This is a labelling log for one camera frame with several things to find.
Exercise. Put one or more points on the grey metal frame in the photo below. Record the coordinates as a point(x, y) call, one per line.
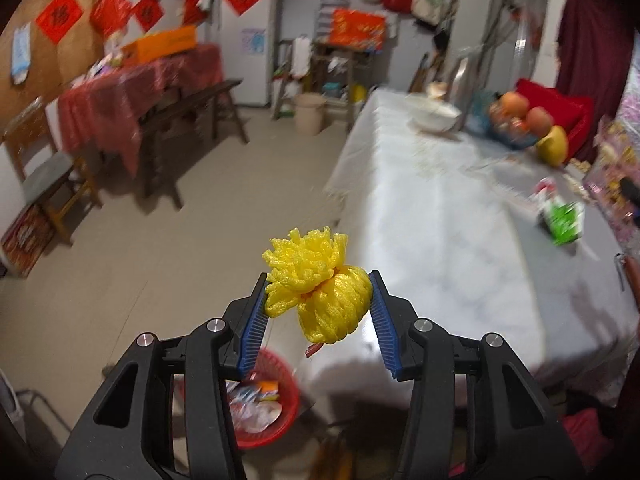
point(35, 395)

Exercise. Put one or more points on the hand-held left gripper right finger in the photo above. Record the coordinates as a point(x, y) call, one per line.
point(385, 325)

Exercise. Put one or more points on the small blue fridge poster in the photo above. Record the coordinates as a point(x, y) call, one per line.
point(252, 40)

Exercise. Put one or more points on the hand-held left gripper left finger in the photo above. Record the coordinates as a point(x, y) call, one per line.
point(252, 330)

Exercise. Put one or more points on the dark wooden bench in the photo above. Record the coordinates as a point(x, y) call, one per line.
point(175, 115)

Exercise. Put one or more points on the white tablecloth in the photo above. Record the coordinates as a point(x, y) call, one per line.
point(450, 260)

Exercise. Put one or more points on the yellow pomelo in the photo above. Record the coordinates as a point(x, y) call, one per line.
point(552, 146)

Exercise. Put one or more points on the crumpled plastic wrappers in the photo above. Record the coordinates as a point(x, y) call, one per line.
point(252, 402)

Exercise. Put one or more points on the green snack packet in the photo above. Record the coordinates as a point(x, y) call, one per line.
point(562, 220)

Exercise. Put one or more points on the red printed gift box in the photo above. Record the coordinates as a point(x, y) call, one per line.
point(357, 30)

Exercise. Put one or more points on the metal thermos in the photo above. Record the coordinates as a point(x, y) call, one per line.
point(462, 85)

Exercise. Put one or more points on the blue white paper sheet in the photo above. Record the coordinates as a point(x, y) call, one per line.
point(20, 55)

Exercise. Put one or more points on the beige plastic bucket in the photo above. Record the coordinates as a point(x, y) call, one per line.
point(310, 112)

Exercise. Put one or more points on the dark red curtain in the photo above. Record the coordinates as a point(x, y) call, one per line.
point(590, 40)

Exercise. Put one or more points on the wooden rack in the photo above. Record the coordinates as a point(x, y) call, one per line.
point(285, 80)

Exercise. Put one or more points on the white ceramic bowl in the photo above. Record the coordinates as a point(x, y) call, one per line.
point(435, 115)

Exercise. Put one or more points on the large red diamond paper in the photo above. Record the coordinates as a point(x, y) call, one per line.
point(59, 15)

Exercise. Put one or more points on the table with red cloth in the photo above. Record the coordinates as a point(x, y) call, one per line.
point(125, 95)

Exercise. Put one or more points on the small red diamond paper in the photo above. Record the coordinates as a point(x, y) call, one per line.
point(146, 12)

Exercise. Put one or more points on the blue glass fruit bowl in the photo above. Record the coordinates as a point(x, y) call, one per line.
point(505, 135)

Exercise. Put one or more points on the brown wooden door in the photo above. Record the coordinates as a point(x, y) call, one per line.
point(75, 60)

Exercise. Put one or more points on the red hanging knot decoration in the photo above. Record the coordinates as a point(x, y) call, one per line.
point(111, 5)

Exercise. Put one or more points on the wooden shelf stand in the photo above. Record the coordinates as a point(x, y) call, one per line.
point(342, 55)

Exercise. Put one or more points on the yellow foam fruit net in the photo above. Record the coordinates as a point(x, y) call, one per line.
point(325, 300)

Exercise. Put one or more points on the orange cardboard box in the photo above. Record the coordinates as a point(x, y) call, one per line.
point(160, 44)

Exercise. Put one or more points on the red cloth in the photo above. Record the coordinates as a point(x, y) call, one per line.
point(587, 435)

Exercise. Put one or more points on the red wall ornament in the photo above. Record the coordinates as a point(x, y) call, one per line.
point(192, 7)

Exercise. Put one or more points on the red white packet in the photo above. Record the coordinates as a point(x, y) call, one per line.
point(545, 191)

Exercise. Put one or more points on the red printed carton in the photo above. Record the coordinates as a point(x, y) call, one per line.
point(27, 240)

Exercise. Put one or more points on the red plastic basket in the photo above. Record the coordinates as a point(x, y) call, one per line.
point(286, 375)

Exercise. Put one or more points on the floral curtain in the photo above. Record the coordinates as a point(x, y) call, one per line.
point(631, 85)

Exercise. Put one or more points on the wooden chair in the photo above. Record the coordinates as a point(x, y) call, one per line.
point(47, 170)

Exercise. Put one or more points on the white refrigerator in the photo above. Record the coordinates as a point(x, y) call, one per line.
point(250, 70)

